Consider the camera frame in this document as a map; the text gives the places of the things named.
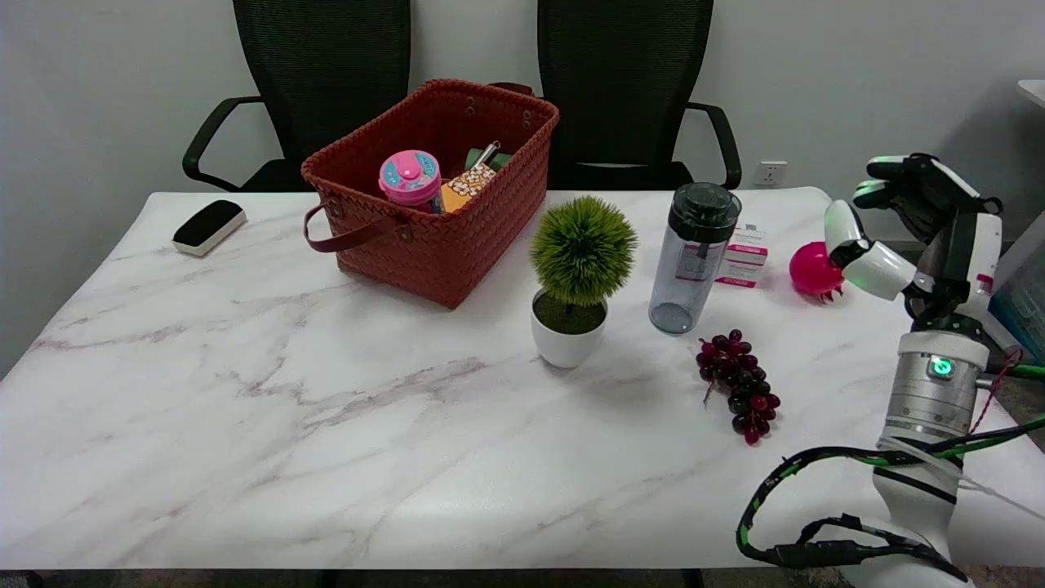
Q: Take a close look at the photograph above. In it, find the pink pomegranate toy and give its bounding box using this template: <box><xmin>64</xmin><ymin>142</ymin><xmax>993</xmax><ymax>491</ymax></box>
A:
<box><xmin>789</xmin><ymin>241</ymin><xmax>845</xmax><ymax>305</ymax></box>

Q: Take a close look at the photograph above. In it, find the black green robot cable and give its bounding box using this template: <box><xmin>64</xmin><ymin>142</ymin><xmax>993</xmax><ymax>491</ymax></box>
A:
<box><xmin>736</xmin><ymin>363</ymin><xmax>1045</xmax><ymax>582</ymax></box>

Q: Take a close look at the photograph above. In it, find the black white board eraser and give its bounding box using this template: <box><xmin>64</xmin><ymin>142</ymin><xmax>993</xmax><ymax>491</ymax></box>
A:
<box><xmin>171</xmin><ymin>199</ymin><xmax>247</xmax><ymax>257</ymax></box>

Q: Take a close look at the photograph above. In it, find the pink lidded cup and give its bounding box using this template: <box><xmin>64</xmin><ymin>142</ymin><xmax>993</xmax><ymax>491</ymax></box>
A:
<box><xmin>378</xmin><ymin>149</ymin><xmax>443</xmax><ymax>214</ymax></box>

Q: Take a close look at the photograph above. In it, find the clear bottle with black lid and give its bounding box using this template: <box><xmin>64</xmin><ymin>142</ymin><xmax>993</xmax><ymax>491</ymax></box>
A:
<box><xmin>648</xmin><ymin>182</ymin><xmax>743</xmax><ymax>336</ymax></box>

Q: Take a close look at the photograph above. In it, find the pink white medicine box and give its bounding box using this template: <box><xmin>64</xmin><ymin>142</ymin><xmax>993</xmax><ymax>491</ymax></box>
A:
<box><xmin>714</xmin><ymin>221</ymin><xmax>769</xmax><ymax>289</ymax></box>

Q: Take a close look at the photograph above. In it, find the white side desk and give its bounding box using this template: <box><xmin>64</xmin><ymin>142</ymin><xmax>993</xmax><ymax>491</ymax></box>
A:
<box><xmin>976</xmin><ymin>79</ymin><xmax>1045</xmax><ymax>366</ymax></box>

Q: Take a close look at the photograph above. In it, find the red woven basket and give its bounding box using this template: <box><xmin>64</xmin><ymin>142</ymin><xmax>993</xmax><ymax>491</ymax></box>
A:
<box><xmin>300</xmin><ymin>78</ymin><xmax>561</xmax><ymax>310</ymax></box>

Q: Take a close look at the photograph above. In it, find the orange popcorn snack box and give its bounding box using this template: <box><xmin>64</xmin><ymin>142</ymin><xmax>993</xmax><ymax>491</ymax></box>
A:
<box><xmin>440</xmin><ymin>163</ymin><xmax>498</xmax><ymax>214</ymax></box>

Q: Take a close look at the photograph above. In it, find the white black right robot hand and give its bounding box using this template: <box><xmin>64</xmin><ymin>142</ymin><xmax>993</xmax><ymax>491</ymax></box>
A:
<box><xmin>824</xmin><ymin>153</ymin><xmax>1004</xmax><ymax>330</ymax></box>

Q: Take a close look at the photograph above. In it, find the dark red grape bunch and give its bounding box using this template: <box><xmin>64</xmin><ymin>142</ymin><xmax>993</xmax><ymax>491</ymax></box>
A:
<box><xmin>696</xmin><ymin>329</ymin><xmax>782</xmax><ymax>446</ymax></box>

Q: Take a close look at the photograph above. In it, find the black mesh office chair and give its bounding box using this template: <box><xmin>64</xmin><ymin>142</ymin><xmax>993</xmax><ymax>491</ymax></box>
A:
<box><xmin>182</xmin><ymin>0</ymin><xmax>412</xmax><ymax>194</ymax></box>
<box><xmin>536</xmin><ymin>0</ymin><xmax>743</xmax><ymax>191</ymax></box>

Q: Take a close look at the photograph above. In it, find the green item with metal clip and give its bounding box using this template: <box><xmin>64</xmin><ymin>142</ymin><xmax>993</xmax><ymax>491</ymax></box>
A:
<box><xmin>465</xmin><ymin>141</ymin><xmax>514</xmax><ymax>173</ymax></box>

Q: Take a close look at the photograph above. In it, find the green plant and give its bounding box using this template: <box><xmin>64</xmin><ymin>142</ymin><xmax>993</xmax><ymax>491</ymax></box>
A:
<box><xmin>529</xmin><ymin>196</ymin><xmax>638</xmax><ymax>369</ymax></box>

